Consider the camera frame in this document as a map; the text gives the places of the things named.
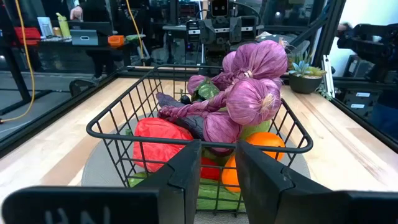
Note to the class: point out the orange plastic object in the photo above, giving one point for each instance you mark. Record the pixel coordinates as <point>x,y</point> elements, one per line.
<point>116,40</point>

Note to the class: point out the white aluminium bar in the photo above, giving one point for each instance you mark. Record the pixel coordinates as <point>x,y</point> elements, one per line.
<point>328,74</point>

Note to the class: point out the succulent plant in dark pot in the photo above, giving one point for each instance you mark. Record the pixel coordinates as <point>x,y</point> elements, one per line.
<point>303,84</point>

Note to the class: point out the yellow green bottle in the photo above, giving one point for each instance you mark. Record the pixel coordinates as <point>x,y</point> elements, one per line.
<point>64,28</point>

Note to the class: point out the black grape bunch with leaf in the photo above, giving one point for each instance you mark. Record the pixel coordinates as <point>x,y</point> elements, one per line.
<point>207,90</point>

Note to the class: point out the purple garlic braid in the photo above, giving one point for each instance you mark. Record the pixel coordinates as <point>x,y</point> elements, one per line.
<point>252,102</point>

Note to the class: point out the red box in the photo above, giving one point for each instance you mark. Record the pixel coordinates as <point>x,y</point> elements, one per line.
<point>27,35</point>

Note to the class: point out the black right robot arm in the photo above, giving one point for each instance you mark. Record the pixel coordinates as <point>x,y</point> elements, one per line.
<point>220,37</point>

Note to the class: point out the orange clementine cluster with leaves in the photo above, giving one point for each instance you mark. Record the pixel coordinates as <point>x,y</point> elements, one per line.
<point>267,140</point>

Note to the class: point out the green bell pepper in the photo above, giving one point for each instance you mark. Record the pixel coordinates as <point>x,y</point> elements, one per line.
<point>255,129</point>

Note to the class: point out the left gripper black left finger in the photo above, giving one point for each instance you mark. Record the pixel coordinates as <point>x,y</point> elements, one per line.
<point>183,186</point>

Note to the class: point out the black case with white labels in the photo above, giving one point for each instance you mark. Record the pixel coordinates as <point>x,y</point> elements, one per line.
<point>348,99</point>

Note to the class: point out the grey box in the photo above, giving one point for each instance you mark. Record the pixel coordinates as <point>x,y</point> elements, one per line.
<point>84,37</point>

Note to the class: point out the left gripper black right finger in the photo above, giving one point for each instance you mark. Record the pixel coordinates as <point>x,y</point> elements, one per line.
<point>264,186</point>

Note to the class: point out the round grey placemat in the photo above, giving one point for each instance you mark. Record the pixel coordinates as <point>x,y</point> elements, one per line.
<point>99,168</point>

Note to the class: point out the gold can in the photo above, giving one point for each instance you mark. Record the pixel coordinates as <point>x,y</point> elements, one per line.
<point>57,31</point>

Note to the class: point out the red bell pepper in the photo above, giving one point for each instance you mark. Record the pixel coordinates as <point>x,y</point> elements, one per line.
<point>152,130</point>

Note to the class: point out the black desk frame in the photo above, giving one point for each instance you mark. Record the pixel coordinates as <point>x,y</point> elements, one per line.
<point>15,74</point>

